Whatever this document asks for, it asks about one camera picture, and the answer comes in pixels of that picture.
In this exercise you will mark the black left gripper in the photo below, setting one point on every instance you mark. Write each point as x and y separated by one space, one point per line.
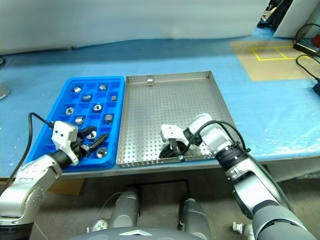
78 147

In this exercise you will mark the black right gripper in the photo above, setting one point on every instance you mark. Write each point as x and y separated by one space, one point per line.
176 145

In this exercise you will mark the small metal roller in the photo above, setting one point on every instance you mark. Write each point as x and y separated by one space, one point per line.
97 107
113 98
101 152
91 135
69 110
86 97
108 118
77 89
79 120
102 87

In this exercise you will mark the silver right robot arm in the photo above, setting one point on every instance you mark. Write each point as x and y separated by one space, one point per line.
217 137

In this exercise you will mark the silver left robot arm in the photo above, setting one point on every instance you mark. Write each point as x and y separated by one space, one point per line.
30 175

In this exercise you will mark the blue plastic compartment tray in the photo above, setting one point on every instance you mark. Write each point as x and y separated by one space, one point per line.
112 135

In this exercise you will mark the perforated steel tray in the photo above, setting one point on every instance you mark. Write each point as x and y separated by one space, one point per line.
162 105

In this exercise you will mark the small steel tray clip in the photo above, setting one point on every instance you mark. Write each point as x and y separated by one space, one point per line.
150 82

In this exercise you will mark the brown cardboard piece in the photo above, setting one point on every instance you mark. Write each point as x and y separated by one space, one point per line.
67 186

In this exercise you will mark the dark grey rounded shape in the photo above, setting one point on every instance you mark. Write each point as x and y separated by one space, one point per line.
193 217
126 207

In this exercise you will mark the small white fitting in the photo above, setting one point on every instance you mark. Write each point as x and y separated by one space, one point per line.
100 224

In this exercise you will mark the grey curved panel with emblem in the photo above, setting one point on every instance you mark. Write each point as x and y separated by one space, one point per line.
140 235

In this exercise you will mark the small metal clamp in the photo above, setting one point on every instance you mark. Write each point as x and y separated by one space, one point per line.
238 227

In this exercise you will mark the grey flat device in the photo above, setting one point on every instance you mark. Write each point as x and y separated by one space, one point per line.
3 92

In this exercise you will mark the brown cardboard mat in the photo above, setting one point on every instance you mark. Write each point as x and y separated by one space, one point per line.
275 70

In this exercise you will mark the large black power adapter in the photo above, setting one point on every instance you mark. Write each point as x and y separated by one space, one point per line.
317 88

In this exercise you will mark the small black power adapter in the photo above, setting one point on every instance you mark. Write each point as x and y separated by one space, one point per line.
306 48

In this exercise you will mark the dark equipment pile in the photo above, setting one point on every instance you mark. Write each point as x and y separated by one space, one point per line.
272 15

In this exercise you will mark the white board panel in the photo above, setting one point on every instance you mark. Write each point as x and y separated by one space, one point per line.
295 20

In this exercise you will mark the brown block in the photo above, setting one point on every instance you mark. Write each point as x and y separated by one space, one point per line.
317 40

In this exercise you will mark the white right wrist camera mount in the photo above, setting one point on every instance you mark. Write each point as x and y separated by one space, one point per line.
171 131

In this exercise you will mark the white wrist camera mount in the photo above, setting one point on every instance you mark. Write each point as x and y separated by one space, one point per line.
171 131
61 131

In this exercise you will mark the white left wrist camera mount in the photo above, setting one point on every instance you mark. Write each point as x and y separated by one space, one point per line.
61 131

